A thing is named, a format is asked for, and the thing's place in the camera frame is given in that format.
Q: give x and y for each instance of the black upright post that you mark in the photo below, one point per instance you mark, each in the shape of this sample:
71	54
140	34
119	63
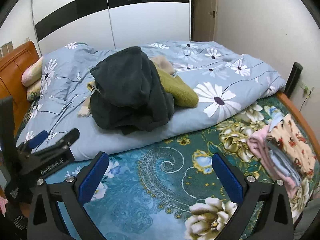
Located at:
293	80

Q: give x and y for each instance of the wooden door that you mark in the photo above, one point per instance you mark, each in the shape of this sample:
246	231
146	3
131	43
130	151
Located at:
203	22

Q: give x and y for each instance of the dark grey fleece garment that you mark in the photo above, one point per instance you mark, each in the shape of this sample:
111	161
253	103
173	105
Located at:
130	87

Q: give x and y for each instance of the wooden bed frame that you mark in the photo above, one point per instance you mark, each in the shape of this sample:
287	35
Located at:
20	62

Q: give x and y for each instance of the pink floral pillow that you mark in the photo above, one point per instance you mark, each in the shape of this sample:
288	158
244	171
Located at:
31	72

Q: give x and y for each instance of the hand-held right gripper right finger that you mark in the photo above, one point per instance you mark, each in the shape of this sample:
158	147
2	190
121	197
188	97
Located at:
227	177

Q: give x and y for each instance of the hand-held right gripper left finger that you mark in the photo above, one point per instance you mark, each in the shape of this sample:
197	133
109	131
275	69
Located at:
92	177

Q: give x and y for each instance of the yellow floral pillow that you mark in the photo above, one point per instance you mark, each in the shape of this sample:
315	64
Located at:
33	92

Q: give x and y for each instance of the white wardrobe with black stripe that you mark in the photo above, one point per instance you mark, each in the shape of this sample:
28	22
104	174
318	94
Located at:
140	22

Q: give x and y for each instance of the pink cloth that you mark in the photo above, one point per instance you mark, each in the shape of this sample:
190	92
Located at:
2	203

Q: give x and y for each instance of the olive green knit sweater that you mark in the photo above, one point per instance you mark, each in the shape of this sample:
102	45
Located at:
180	90

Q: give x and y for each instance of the cream printed folded garment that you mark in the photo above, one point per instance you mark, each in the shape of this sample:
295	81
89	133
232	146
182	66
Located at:
292	140

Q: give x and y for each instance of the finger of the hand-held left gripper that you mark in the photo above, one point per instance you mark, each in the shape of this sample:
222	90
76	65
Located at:
37	137
70	137

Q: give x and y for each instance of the light blue folded garment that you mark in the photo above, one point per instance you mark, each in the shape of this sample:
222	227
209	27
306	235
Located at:
282	160

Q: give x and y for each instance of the blue daisy print duvet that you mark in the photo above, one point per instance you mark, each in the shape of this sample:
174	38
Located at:
225	62

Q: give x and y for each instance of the teal floral bed blanket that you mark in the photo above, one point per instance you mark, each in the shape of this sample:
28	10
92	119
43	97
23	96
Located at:
155	180

